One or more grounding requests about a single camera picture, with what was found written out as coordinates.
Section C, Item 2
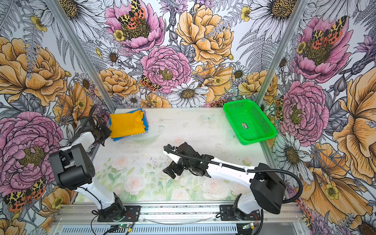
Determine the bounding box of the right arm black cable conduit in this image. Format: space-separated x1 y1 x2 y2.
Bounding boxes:
163 144 304 235

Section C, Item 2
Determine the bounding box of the aluminium right corner post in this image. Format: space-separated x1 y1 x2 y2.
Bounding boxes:
256 0 308 105

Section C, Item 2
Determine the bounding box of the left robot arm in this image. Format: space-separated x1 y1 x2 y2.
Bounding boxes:
49 117 125 221

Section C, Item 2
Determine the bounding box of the yellow t shirt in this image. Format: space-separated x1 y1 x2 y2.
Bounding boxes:
109 110 146 139

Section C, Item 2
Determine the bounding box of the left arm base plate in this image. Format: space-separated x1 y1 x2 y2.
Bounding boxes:
98 206 141 222

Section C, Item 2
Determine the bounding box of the aluminium front frame rail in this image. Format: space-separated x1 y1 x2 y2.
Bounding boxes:
53 201 303 225

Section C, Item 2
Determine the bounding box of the green plastic basket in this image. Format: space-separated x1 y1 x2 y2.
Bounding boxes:
223 99 277 146

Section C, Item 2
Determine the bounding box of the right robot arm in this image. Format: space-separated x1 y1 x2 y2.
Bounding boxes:
163 143 286 220

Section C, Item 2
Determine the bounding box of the aluminium left corner post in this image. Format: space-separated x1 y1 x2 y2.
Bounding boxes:
46 1 117 114

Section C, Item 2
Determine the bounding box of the aluminium corner post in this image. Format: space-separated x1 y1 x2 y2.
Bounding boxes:
46 1 117 114
256 0 308 105

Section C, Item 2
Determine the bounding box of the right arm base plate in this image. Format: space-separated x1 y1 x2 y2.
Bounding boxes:
217 204 261 222

